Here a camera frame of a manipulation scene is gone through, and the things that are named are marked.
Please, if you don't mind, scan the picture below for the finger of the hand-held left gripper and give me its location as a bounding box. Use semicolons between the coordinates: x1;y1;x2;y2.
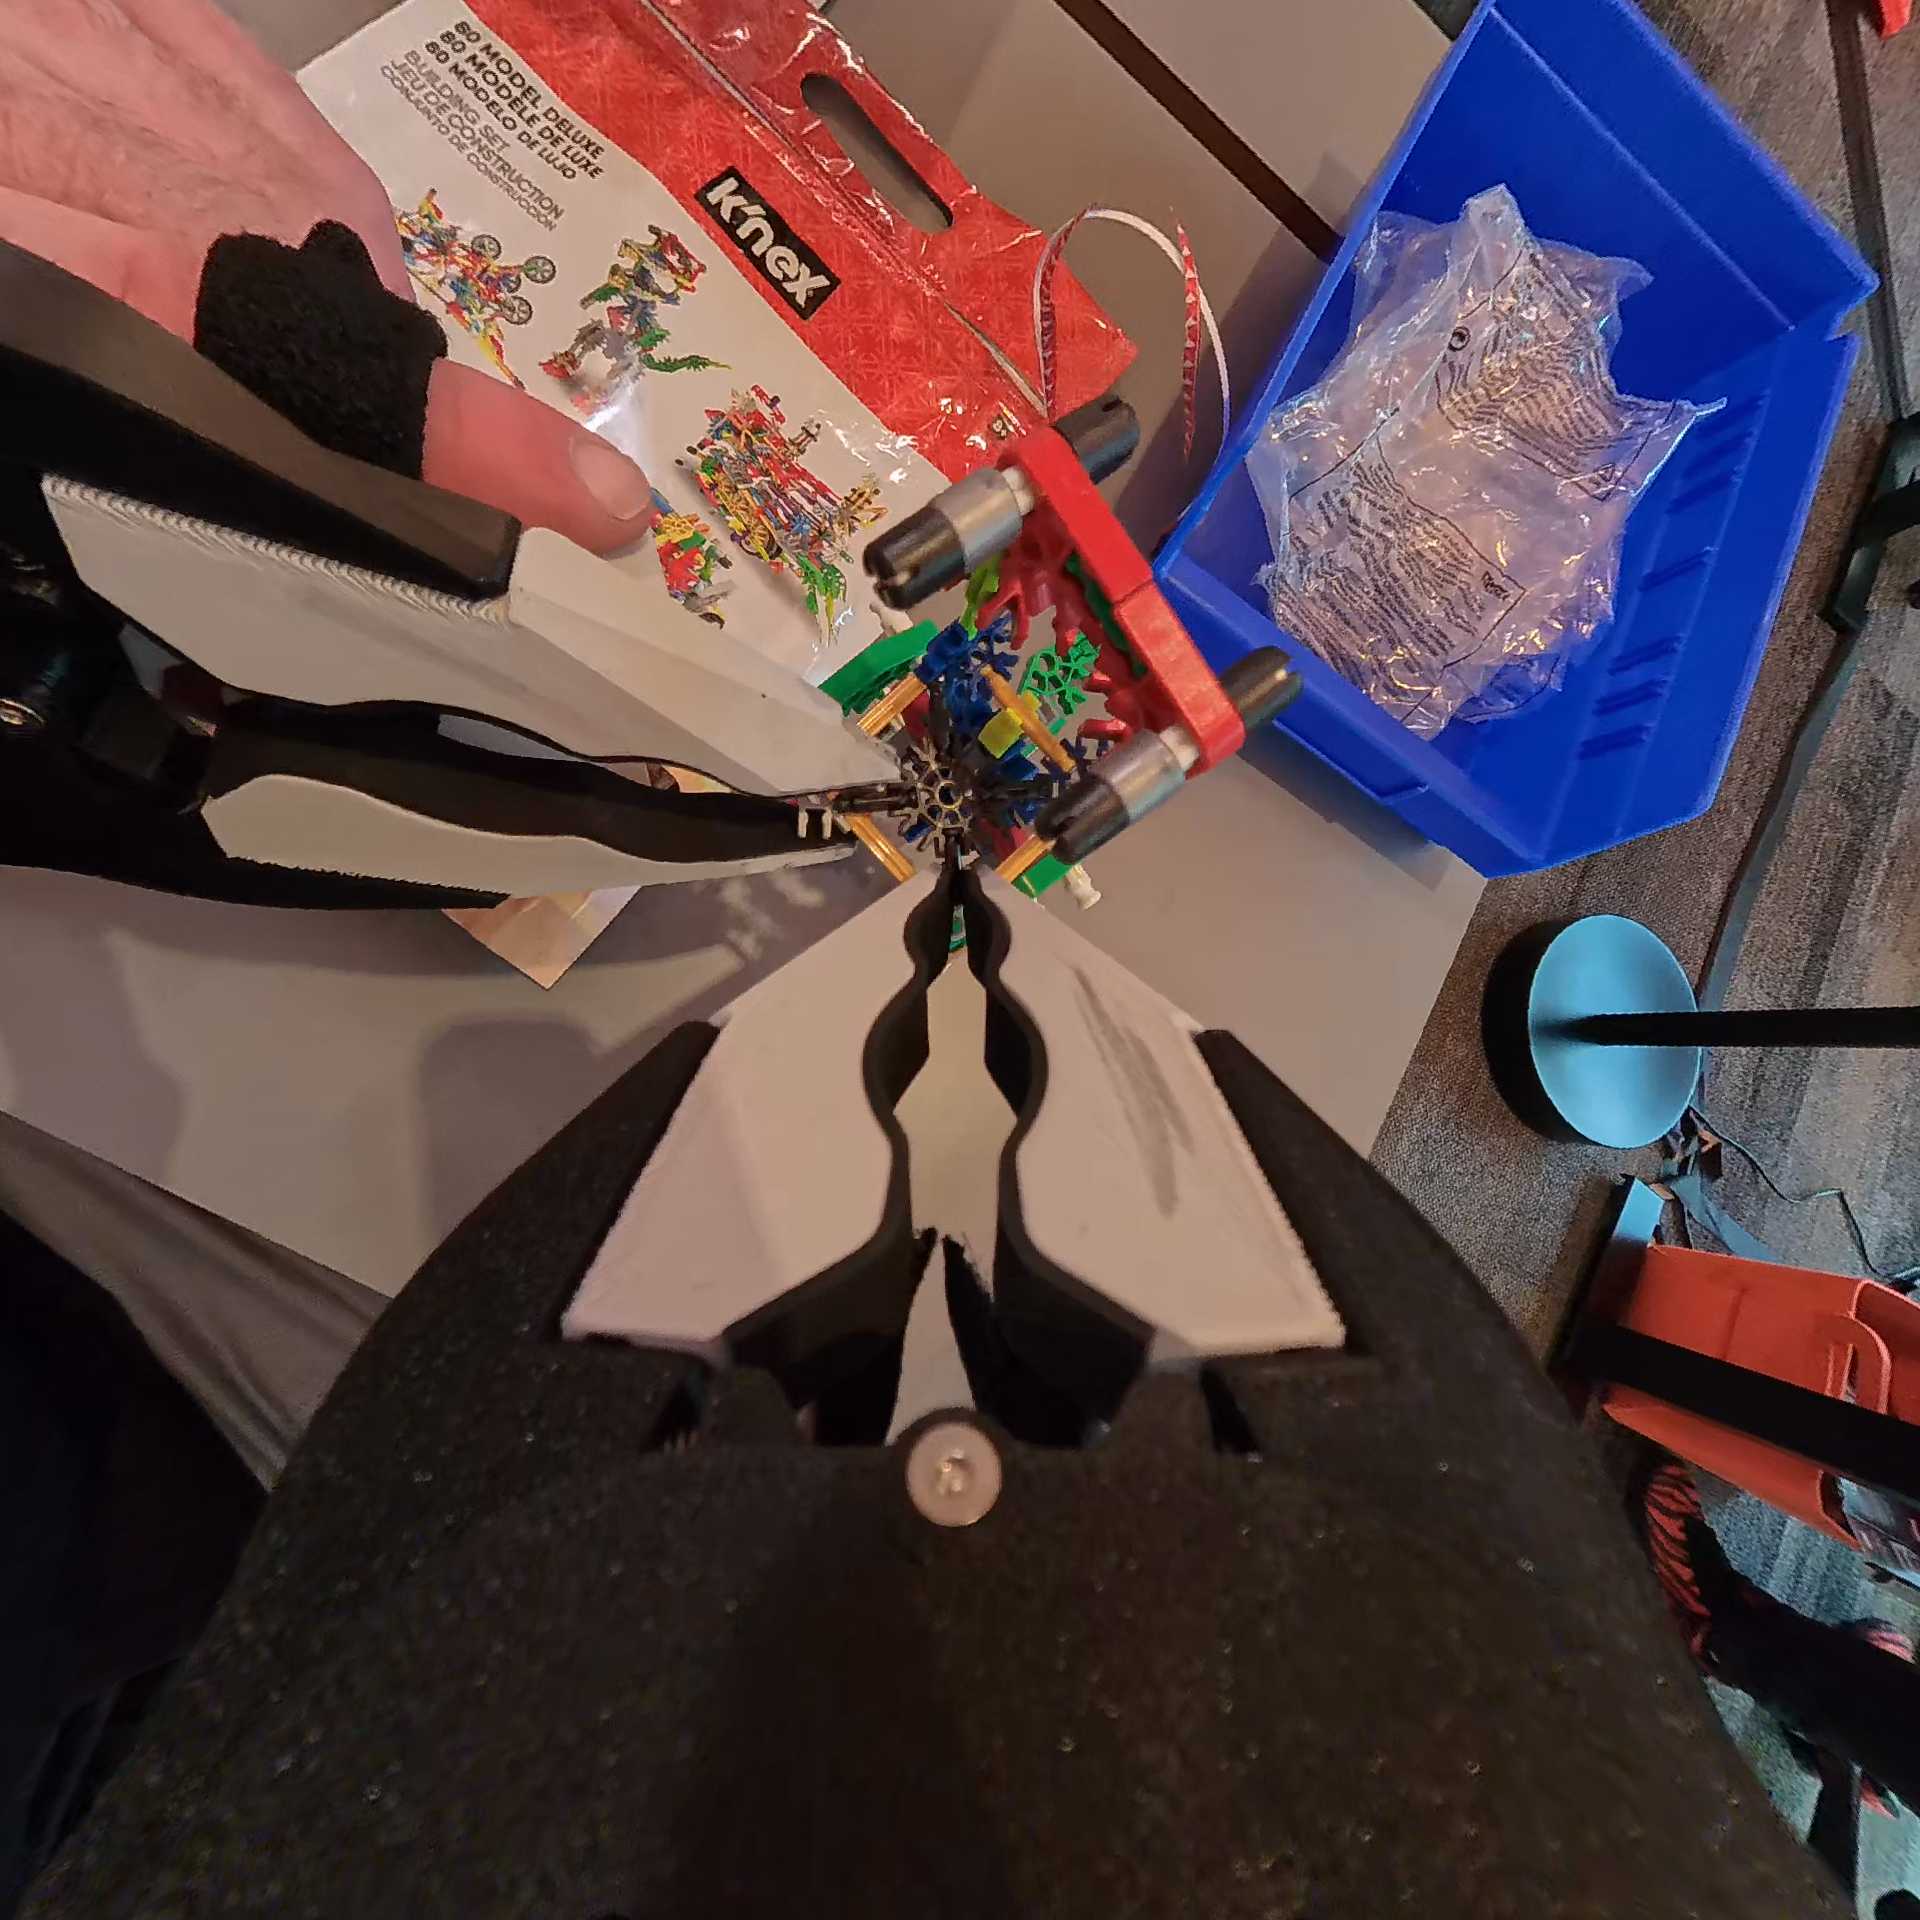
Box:
41;475;905;819
198;750;863;906

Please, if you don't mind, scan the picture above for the black snowflake connector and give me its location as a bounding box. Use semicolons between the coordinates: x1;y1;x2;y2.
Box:
824;742;999;871

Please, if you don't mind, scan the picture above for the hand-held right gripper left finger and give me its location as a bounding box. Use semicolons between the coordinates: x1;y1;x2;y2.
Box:
558;858;965;1364

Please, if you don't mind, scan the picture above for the clear plastic bag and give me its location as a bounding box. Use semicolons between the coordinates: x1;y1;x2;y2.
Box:
1243;181;1727;740

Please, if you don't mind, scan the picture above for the printed toy packaging bag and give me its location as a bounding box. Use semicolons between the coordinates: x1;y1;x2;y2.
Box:
294;0;1141;991

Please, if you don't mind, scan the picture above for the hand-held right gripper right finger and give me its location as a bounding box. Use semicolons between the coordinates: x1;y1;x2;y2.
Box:
964;866;1349;1364

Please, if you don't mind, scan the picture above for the colourful construction toy model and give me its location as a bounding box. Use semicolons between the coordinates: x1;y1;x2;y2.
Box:
815;395;1308;918

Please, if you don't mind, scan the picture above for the red white tear strip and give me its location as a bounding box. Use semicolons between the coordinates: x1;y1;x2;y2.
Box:
1033;210;1231;460

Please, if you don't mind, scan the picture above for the blue storage bin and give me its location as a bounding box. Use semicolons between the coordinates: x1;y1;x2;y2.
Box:
1153;0;1880;880

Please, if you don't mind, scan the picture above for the person's left hand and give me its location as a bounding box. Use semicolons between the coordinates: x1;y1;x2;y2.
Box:
0;0;657;558

